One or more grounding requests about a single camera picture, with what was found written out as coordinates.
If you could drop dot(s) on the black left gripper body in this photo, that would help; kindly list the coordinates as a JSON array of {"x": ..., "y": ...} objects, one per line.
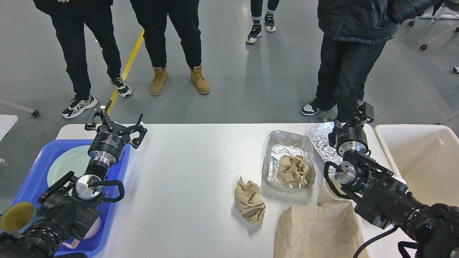
[{"x": 108, "y": 146}]

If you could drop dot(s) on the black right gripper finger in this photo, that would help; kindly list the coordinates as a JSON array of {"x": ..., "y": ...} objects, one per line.
[{"x": 363, "y": 115}]

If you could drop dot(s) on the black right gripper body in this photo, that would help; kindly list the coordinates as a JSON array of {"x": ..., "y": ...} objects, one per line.
[{"x": 349, "y": 136}]

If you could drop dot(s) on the mint green plate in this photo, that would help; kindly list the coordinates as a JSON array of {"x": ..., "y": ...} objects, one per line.
[{"x": 75, "y": 159}]

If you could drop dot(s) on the white paper cup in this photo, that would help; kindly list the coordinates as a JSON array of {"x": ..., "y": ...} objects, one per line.
[
  {"x": 326, "y": 195},
  {"x": 400, "y": 179}
]

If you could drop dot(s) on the aluminium foil tray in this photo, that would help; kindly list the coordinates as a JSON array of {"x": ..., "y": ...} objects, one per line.
[{"x": 282, "y": 143}]

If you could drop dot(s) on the pink mug maroon inside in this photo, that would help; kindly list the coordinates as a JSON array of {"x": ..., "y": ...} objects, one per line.
[{"x": 92, "y": 231}]

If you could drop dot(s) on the brown paper bag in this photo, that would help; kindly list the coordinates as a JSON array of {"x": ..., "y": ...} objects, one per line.
[{"x": 328, "y": 231}]

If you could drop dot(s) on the teal mug yellow inside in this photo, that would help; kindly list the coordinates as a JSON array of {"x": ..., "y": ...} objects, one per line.
[{"x": 19, "y": 217}]

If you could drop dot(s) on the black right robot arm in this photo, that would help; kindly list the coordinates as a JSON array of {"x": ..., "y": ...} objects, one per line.
[{"x": 381, "y": 199}]

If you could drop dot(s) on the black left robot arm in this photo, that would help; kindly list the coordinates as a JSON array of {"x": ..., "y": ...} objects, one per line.
[{"x": 69, "y": 207}]

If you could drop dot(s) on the crumpled aluminium foil sheet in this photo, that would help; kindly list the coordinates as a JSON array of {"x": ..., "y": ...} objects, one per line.
[{"x": 319, "y": 139}]

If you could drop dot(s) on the beige plastic bin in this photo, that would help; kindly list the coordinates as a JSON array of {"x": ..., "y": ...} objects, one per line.
[{"x": 426, "y": 157}]

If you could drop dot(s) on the person in black puffer jacket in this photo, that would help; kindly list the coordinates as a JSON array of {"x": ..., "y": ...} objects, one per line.
[{"x": 354, "y": 35}]

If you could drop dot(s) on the white side table corner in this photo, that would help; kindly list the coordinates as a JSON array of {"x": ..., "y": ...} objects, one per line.
[{"x": 6, "y": 124}]

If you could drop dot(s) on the person in black at left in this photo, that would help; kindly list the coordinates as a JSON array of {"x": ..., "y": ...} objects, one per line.
[{"x": 69, "y": 18}]

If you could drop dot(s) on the crumpled brown paper ball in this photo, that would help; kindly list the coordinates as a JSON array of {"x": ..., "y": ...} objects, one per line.
[{"x": 249, "y": 202}]

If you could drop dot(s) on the person in background with sneakers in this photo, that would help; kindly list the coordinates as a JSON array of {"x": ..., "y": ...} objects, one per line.
[{"x": 256, "y": 16}]

